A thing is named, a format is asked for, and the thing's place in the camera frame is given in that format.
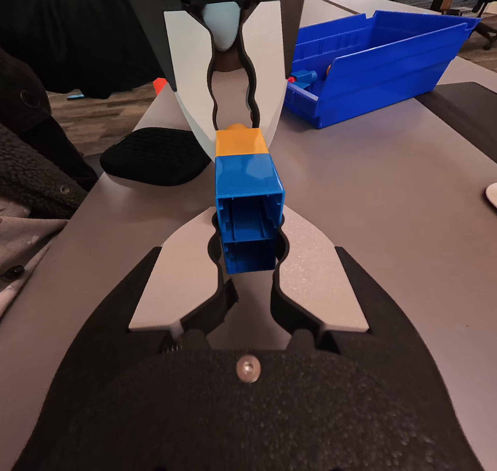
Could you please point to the grey sweatshirt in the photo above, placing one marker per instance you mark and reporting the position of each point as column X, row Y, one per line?
column 23, row 238

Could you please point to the blue plastic bin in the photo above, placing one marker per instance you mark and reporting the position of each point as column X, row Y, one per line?
column 380, row 75

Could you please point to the person's left forearm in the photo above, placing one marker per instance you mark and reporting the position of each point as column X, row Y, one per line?
column 77, row 32

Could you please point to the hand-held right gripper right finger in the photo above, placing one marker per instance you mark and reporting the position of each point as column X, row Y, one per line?
column 318, row 284

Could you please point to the pile of mega blocks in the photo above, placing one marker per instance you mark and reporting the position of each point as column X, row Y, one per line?
column 305, row 78

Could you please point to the person's left hand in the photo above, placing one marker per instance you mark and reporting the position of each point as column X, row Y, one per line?
column 229, row 60

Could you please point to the white base document stand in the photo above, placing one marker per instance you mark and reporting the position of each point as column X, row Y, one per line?
column 492, row 195

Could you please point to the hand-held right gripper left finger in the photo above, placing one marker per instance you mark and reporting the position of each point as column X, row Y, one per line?
column 178, row 284

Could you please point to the orange one-stud mega block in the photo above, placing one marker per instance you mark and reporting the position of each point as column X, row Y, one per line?
column 240, row 143

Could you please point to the blue two-stud mega block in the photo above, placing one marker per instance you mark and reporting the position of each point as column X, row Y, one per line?
column 248, row 180

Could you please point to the dark fleece jacket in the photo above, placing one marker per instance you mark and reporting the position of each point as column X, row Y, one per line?
column 35, row 176

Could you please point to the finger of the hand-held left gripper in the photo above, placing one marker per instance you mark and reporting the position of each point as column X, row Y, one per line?
column 190, row 71
column 270, row 59

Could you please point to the orange traffic cone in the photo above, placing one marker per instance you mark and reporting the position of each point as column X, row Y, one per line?
column 160, row 86

